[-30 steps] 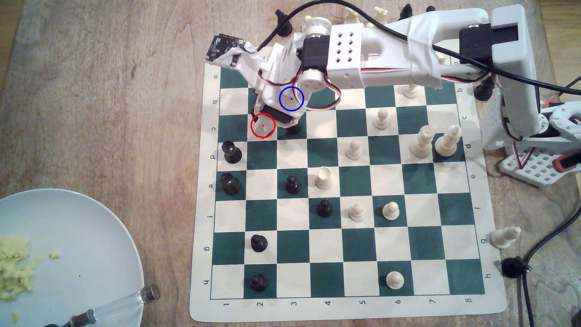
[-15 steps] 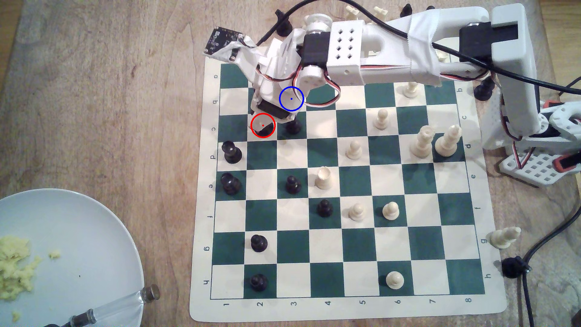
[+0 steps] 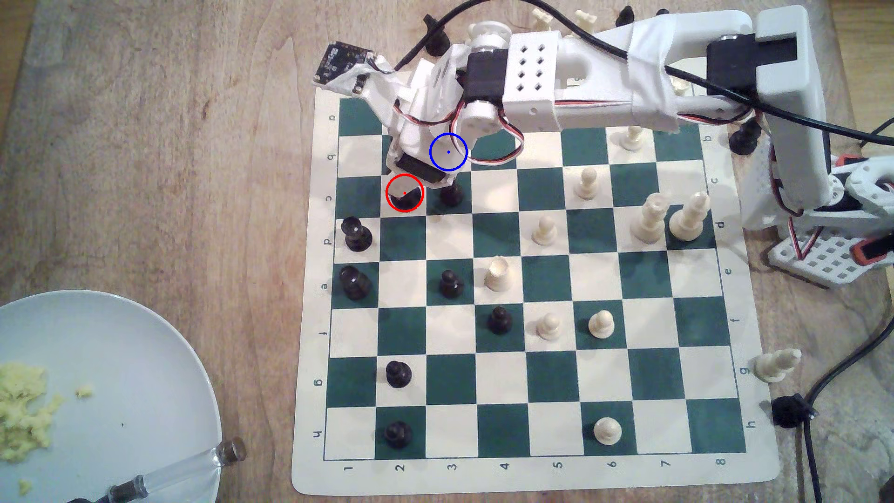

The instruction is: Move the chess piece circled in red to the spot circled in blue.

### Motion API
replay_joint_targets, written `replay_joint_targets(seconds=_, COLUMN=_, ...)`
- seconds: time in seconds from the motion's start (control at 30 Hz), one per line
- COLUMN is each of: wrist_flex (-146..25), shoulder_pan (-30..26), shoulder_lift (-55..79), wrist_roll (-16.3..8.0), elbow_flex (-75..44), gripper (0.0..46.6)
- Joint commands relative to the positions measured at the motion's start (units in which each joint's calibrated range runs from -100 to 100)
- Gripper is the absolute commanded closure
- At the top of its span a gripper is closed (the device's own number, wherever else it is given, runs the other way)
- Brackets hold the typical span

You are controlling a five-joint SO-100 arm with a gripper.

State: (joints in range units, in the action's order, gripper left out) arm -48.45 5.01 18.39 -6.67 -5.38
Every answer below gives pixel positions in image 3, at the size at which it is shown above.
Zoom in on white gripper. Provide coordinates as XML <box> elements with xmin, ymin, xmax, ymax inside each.
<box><xmin>386</xmin><ymin>45</ymin><xmax>467</xmax><ymax>188</ymax></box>

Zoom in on black king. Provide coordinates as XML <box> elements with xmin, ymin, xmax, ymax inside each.
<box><xmin>390</xmin><ymin>183</ymin><xmax>424</xmax><ymax>211</ymax></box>

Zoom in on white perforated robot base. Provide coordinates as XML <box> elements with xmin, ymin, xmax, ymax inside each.
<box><xmin>768</xmin><ymin>227</ymin><xmax>894</xmax><ymax>287</ymax></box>

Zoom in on green white chess mat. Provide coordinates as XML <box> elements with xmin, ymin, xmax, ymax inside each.
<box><xmin>291</xmin><ymin>54</ymin><xmax>782</xmax><ymax>497</ymax></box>

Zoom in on black rook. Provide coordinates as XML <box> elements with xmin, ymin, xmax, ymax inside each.
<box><xmin>341</xmin><ymin>217</ymin><xmax>373</xmax><ymax>252</ymax></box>
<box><xmin>339</xmin><ymin>265</ymin><xmax>373</xmax><ymax>301</ymax></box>

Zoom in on black knight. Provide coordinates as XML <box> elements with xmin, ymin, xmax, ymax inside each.
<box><xmin>424</xmin><ymin>14</ymin><xmax>451</xmax><ymax>58</ymax></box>

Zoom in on white rook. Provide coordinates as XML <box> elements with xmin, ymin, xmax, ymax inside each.
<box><xmin>486</xmin><ymin>256</ymin><xmax>515</xmax><ymax>293</ymax></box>

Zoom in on white queen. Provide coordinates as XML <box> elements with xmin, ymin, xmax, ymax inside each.
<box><xmin>630</xmin><ymin>193</ymin><xmax>669</xmax><ymax>245</ymax></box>

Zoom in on white tape wrap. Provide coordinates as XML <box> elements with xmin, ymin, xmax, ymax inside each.
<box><xmin>625</xmin><ymin>15</ymin><xmax>685</xmax><ymax>134</ymax></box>

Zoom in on white king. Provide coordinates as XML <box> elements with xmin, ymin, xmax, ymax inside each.
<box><xmin>669</xmin><ymin>192</ymin><xmax>713</xmax><ymax>243</ymax></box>

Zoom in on white round plate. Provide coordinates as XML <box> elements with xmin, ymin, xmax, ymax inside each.
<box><xmin>0</xmin><ymin>290</ymin><xmax>223</xmax><ymax>503</ymax></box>

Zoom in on white bishop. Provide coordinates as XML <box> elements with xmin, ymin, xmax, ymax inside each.
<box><xmin>749</xmin><ymin>348</ymin><xmax>803</xmax><ymax>384</ymax></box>

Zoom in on yellow mashed food heap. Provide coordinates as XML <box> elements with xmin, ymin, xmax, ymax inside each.
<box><xmin>0</xmin><ymin>362</ymin><xmax>65</xmax><ymax>463</ymax></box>

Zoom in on black round knob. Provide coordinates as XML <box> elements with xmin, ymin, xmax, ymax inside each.
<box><xmin>772</xmin><ymin>394</ymin><xmax>811</xmax><ymax>428</ymax></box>

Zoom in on orange black clamp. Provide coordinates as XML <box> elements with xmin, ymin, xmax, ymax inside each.
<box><xmin>855</xmin><ymin>236</ymin><xmax>894</xmax><ymax>266</ymax></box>

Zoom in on white camera mount tape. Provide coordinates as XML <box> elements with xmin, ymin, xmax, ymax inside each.
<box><xmin>327</xmin><ymin>57</ymin><xmax>416</xmax><ymax>134</ymax></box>

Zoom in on black camera circuit board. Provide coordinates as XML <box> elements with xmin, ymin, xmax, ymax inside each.
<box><xmin>312</xmin><ymin>42</ymin><xmax>378</xmax><ymax>88</ymax></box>

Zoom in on red black servo wire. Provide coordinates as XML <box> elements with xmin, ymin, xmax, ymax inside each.
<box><xmin>457</xmin><ymin>105</ymin><xmax>526</xmax><ymax>169</ymax></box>

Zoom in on clear handled utensil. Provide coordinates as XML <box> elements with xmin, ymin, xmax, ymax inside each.
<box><xmin>66</xmin><ymin>438</ymin><xmax>247</xmax><ymax>503</ymax></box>

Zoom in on thin black camera cable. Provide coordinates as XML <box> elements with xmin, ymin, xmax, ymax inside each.
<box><xmin>393</xmin><ymin>0</ymin><xmax>894</xmax><ymax>148</ymax></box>

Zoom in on thick black cable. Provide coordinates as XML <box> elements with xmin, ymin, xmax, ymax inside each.
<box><xmin>802</xmin><ymin>334</ymin><xmax>894</xmax><ymax>503</ymax></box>

